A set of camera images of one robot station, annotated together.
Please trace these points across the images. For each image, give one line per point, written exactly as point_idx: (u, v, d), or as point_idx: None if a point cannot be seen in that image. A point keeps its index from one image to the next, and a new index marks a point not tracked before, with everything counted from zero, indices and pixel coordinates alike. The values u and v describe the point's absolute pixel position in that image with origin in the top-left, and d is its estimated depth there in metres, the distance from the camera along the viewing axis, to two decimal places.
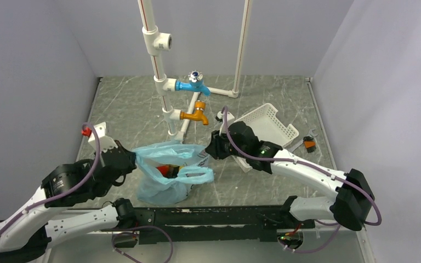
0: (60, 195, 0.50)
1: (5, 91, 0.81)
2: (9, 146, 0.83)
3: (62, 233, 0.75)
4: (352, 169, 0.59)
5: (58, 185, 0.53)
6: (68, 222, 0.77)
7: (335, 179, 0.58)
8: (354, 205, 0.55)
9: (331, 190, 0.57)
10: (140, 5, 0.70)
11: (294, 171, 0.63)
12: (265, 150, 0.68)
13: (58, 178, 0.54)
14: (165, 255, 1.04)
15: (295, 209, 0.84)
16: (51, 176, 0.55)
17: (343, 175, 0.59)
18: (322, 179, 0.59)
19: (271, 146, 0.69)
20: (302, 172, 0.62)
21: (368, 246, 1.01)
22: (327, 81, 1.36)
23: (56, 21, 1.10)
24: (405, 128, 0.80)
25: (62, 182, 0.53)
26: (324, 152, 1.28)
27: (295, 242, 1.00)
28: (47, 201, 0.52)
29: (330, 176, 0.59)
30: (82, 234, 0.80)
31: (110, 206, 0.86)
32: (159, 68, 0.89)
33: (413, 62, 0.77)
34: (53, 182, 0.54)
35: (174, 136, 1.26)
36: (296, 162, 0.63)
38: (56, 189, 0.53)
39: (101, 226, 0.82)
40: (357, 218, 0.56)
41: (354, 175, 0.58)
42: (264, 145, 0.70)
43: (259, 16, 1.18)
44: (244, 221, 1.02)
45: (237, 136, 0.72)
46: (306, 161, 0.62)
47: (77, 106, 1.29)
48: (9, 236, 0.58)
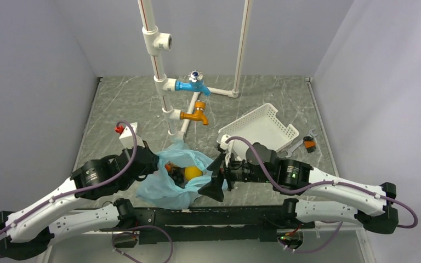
0: (96, 186, 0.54)
1: (5, 91, 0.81)
2: (9, 146, 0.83)
3: (64, 230, 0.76)
4: (386, 183, 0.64)
5: (90, 178, 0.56)
6: (70, 219, 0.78)
7: (379, 199, 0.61)
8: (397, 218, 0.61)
9: (377, 209, 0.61)
10: (140, 5, 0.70)
11: (337, 194, 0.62)
12: (295, 174, 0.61)
13: (90, 171, 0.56)
14: (164, 255, 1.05)
15: (302, 216, 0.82)
16: (83, 168, 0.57)
17: (382, 190, 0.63)
18: (367, 199, 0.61)
19: (300, 165, 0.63)
20: (345, 193, 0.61)
21: (368, 245, 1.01)
22: (327, 81, 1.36)
23: (56, 21, 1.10)
24: (405, 127, 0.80)
25: (95, 175, 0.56)
26: (324, 152, 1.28)
27: (295, 242, 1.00)
28: (80, 192, 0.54)
29: (375, 196, 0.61)
30: (85, 230, 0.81)
31: (112, 204, 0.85)
32: (159, 68, 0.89)
33: (412, 62, 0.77)
34: (85, 174, 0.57)
35: (174, 136, 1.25)
36: (337, 184, 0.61)
38: (88, 181, 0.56)
39: (103, 224, 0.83)
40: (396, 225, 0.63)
41: (391, 189, 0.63)
42: (288, 165, 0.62)
43: (259, 16, 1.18)
44: (244, 221, 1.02)
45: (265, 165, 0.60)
46: (347, 183, 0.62)
47: (77, 106, 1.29)
48: (26, 226, 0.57)
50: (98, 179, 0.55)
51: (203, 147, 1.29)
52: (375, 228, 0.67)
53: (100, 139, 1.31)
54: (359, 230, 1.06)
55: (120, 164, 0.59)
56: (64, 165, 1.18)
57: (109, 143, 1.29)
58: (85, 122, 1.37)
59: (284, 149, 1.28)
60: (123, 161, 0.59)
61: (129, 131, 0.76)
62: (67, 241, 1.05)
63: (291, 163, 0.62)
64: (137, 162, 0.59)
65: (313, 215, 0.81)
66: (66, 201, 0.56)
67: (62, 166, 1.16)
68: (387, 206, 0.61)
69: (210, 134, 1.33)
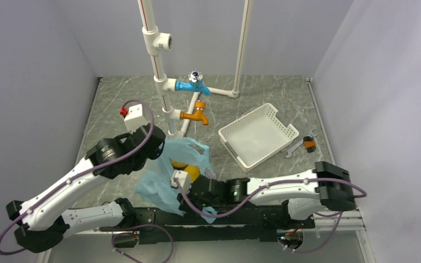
0: (114, 160, 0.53)
1: (5, 91, 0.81)
2: (9, 146, 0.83)
3: (78, 222, 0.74)
4: (316, 163, 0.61)
5: (107, 154, 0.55)
6: (81, 212, 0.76)
7: (308, 183, 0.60)
8: (338, 196, 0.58)
9: (313, 192, 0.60)
10: (140, 5, 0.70)
11: (273, 194, 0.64)
12: (237, 190, 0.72)
13: (106, 148, 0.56)
14: (164, 256, 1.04)
15: (293, 215, 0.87)
16: (98, 147, 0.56)
17: (312, 172, 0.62)
18: (299, 188, 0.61)
19: (240, 181, 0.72)
20: (279, 190, 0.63)
21: (368, 246, 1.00)
22: (327, 81, 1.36)
23: (56, 22, 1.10)
24: (405, 127, 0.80)
25: (112, 151, 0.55)
26: (324, 152, 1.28)
27: (295, 242, 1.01)
28: (98, 168, 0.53)
29: (303, 182, 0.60)
30: (91, 226, 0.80)
31: (114, 202, 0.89)
32: (159, 68, 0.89)
33: (413, 61, 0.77)
34: (102, 152, 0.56)
35: (174, 136, 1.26)
36: (269, 186, 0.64)
38: (106, 158, 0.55)
39: (108, 220, 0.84)
40: (345, 199, 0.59)
41: (319, 166, 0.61)
42: (234, 184, 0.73)
43: (258, 17, 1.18)
44: (244, 222, 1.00)
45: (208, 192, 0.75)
46: (277, 181, 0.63)
47: (77, 106, 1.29)
48: (44, 212, 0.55)
50: (115, 155, 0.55)
51: (203, 147, 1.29)
52: (340, 209, 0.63)
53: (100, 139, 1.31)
54: (359, 230, 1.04)
55: (136, 140, 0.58)
56: (64, 164, 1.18)
57: None
58: (85, 122, 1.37)
59: (284, 149, 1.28)
60: (138, 137, 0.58)
61: (136, 112, 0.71)
62: (67, 241, 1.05)
63: (235, 181, 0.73)
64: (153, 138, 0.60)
65: (300, 210, 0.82)
66: (84, 181, 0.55)
67: (62, 166, 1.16)
68: (320, 186, 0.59)
69: (210, 134, 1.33)
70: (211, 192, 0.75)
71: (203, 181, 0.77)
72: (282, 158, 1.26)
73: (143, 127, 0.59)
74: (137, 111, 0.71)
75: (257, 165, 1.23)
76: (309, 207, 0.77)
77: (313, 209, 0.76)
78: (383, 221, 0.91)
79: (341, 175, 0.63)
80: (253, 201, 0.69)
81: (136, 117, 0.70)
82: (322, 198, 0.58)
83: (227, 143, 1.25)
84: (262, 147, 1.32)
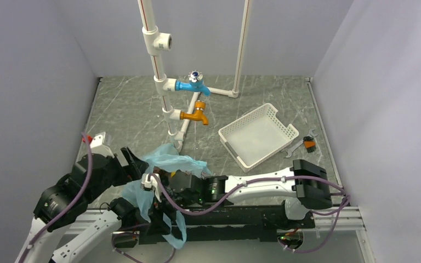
0: (62, 212, 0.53)
1: (5, 91, 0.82)
2: (9, 146, 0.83)
3: (73, 255, 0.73)
4: (294, 161, 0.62)
5: (53, 206, 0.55)
6: (73, 244, 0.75)
7: (286, 181, 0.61)
8: (315, 194, 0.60)
9: (290, 191, 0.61)
10: (140, 5, 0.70)
11: (251, 192, 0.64)
12: (215, 189, 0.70)
13: (50, 202, 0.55)
14: (164, 255, 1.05)
15: (288, 215, 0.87)
16: (41, 203, 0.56)
17: (291, 171, 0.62)
18: (277, 186, 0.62)
19: (217, 179, 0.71)
20: (256, 189, 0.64)
21: (368, 245, 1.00)
22: (327, 81, 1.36)
23: (56, 22, 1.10)
24: (405, 127, 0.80)
25: (55, 202, 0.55)
26: (324, 152, 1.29)
27: (295, 242, 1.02)
28: (50, 224, 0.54)
29: (281, 181, 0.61)
30: (92, 246, 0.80)
31: (107, 210, 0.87)
32: (159, 68, 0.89)
33: (412, 62, 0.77)
34: (46, 206, 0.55)
35: (174, 136, 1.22)
36: (246, 184, 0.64)
38: (52, 210, 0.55)
39: (107, 233, 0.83)
40: (323, 198, 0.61)
41: (297, 165, 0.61)
42: (212, 182, 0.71)
43: (258, 17, 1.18)
44: (244, 221, 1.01)
45: (187, 190, 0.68)
46: (255, 178, 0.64)
47: (77, 106, 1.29)
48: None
50: (63, 204, 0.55)
51: (203, 147, 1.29)
52: (318, 207, 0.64)
53: None
54: (358, 230, 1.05)
55: (77, 181, 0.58)
56: (64, 165, 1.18)
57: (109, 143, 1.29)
58: (85, 122, 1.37)
59: (284, 149, 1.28)
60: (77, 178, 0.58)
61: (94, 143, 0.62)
62: None
63: (214, 179, 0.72)
64: (95, 169, 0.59)
65: (293, 211, 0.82)
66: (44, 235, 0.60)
67: (62, 166, 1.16)
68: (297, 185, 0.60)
69: (210, 134, 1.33)
70: (191, 189, 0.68)
71: (182, 178, 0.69)
72: (282, 158, 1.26)
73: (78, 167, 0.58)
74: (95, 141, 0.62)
75: (257, 165, 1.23)
76: (299, 206, 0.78)
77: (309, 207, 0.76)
78: (383, 221, 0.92)
79: (319, 171, 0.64)
80: (232, 200, 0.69)
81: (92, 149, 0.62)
82: (297, 195, 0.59)
83: (227, 143, 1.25)
84: (262, 147, 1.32)
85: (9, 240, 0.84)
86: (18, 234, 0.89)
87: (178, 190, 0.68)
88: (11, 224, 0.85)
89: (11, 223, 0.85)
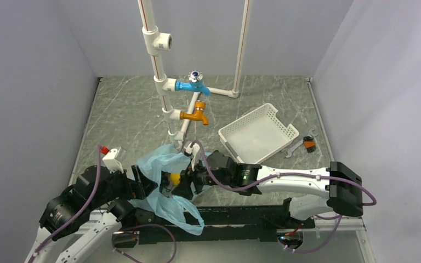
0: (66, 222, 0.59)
1: (5, 91, 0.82)
2: (9, 145, 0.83)
3: (73, 259, 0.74)
4: (331, 162, 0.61)
5: (57, 217, 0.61)
6: (72, 249, 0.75)
7: (320, 179, 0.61)
8: (348, 197, 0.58)
9: (323, 190, 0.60)
10: (140, 5, 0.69)
11: (284, 184, 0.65)
12: (246, 175, 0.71)
13: (54, 212, 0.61)
14: (165, 256, 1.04)
15: (294, 213, 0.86)
16: (47, 212, 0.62)
17: (326, 170, 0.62)
18: (309, 183, 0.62)
19: (251, 167, 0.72)
20: (289, 182, 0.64)
21: (368, 246, 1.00)
22: (327, 81, 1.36)
23: (56, 22, 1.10)
24: (406, 128, 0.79)
25: (60, 213, 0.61)
26: (324, 152, 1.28)
27: (295, 242, 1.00)
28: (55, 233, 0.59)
29: (315, 178, 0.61)
30: (94, 250, 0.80)
31: (106, 213, 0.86)
32: (159, 68, 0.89)
33: (412, 62, 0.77)
34: (52, 216, 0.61)
35: (174, 136, 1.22)
36: (279, 176, 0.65)
38: (57, 221, 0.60)
39: (106, 235, 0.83)
40: (356, 205, 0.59)
41: (334, 166, 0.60)
42: (245, 169, 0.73)
43: (258, 17, 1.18)
44: (244, 221, 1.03)
45: (221, 170, 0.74)
46: (289, 172, 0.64)
47: (77, 106, 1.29)
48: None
50: (67, 215, 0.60)
51: (203, 147, 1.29)
52: (345, 213, 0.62)
53: (100, 139, 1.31)
54: (358, 230, 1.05)
55: (79, 192, 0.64)
56: (64, 165, 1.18)
57: (109, 143, 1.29)
58: (85, 122, 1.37)
59: (284, 149, 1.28)
60: (80, 190, 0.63)
61: (112, 152, 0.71)
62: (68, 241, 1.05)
63: (248, 167, 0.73)
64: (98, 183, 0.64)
65: (301, 210, 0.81)
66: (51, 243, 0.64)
67: (62, 166, 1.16)
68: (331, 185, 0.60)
69: (210, 134, 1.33)
70: (225, 169, 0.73)
71: (220, 159, 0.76)
72: (282, 158, 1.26)
73: (83, 180, 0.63)
74: (115, 152, 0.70)
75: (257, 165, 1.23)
76: (313, 206, 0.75)
77: (314, 208, 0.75)
78: (383, 221, 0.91)
79: (356, 178, 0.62)
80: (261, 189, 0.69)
81: (107, 159, 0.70)
82: (330, 196, 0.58)
83: (227, 143, 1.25)
84: (262, 147, 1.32)
85: (9, 241, 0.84)
86: (18, 235, 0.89)
87: (214, 167, 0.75)
88: (11, 225, 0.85)
89: (11, 223, 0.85)
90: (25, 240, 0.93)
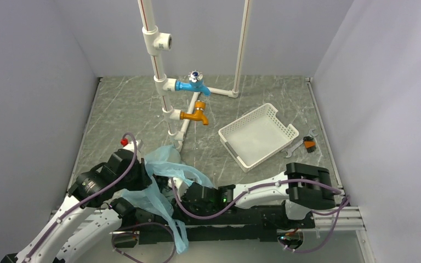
0: (98, 192, 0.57)
1: (5, 91, 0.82)
2: (9, 145, 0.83)
3: (73, 250, 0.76)
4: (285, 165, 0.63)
5: (89, 187, 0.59)
6: (72, 240, 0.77)
7: (280, 185, 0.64)
8: (309, 194, 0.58)
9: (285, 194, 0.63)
10: (140, 5, 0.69)
11: (255, 197, 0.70)
12: (226, 196, 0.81)
13: (86, 182, 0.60)
14: (164, 255, 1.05)
15: (289, 215, 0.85)
16: (78, 182, 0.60)
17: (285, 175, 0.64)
18: (273, 190, 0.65)
19: (228, 188, 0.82)
20: (259, 195, 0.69)
21: (368, 246, 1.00)
22: (327, 81, 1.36)
23: (56, 22, 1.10)
24: (406, 127, 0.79)
25: (92, 183, 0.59)
26: (324, 152, 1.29)
27: (295, 242, 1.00)
28: (84, 201, 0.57)
29: (276, 185, 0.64)
30: (95, 241, 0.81)
31: (108, 210, 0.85)
32: (159, 68, 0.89)
33: (413, 61, 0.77)
34: (83, 186, 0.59)
35: (174, 136, 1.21)
36: (250, 191, 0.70)
38: (88, 190, 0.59)
39: (107, 231, 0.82)
40: (322, 198, 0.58)
41: (289, 169, 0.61)
42: (225, 190, 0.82)
43: (258, 17, 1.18)
44: (244, 221, 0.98)
45: (202, 200, 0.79)
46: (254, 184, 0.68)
47: (77, 106, 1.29)
48: (42, 255, 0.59)
50: (97, 186, 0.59)
51: (203, 147, 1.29)
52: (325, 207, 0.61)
53: (100, 139, 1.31)
54: (358, 230, 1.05)
55: (111, 167, 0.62)
56: (64, 165, 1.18)
57: (109, 143, 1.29)
58: (85, 122, 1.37)
59: (284, 149, 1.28)
60: (112, 165, 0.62)
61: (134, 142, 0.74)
62: None
63: (226, 189, 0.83)
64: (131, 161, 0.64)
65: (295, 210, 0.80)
66: (74, 216, 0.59)
67: (61, 166, 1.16)
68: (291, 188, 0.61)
69: (210, 134, 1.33)
70: (204, 199, 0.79)
71: (197, 189, 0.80)
72: (282, 158, 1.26)
73: (115, 155, 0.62)
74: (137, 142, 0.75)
75: (257, 165, 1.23)
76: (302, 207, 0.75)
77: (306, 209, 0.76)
78: (383, 221, 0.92)
79: (317, 171, 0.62)
80: (241, 205, 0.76)
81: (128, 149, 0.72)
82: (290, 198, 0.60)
83: (227, 143, 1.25)
84: (262, 147, 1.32)
85: (9, 240, 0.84)
86: (18, 234, 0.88)
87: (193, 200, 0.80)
88: (11, 225, 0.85)
89: (11, 222, 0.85)
90: (24, 239, 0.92)
